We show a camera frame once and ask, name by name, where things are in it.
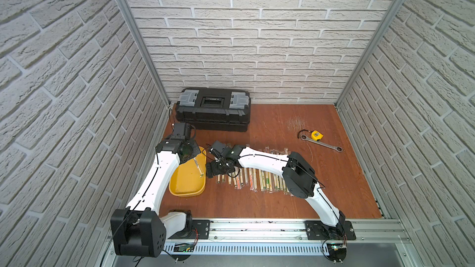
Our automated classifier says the chopsticks pair twelfth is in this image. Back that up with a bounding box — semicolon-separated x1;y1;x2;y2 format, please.
239;168;246;188

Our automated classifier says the chopsticks pair thirteenth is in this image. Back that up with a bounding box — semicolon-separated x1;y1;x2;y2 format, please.
233;174;242;190

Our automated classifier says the yellow plastic storage box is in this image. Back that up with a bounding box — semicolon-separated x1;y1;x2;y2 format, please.
168;147;207;198

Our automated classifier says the chopsticks pair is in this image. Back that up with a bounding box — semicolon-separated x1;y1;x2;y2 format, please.
272;174;280;192
249;168;257;192
262;171;268;192
266;172;273;193
277;176;285;192
283;184;290;195
259;170;265;192

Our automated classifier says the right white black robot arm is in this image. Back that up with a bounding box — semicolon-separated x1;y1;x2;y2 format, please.
206;141;346;239

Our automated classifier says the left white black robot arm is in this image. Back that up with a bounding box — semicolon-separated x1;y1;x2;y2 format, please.
110;140;201;257

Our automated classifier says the wrapped chopsticks pile in box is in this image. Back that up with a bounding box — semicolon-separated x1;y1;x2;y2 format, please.
193;158;204;178

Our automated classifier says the black plastic toolbox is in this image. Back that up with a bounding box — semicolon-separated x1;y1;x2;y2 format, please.
175;88;251;132

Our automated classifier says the silver metal wrench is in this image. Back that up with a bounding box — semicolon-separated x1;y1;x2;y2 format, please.
299;135;343;153

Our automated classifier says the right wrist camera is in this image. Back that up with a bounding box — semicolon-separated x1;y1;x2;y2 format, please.
209;141;233;161

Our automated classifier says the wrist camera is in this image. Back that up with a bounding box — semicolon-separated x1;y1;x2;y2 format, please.
209;141;233;161
169;122;192;140

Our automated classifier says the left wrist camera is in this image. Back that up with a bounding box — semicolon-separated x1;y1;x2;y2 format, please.
169;122;192;140

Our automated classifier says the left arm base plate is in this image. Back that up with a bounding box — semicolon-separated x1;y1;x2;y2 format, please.
168;219;211;240

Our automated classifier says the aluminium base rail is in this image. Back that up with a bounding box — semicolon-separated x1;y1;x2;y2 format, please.
159;218;411;261

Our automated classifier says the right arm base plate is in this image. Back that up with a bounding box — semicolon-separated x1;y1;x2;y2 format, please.
304;220;356;241

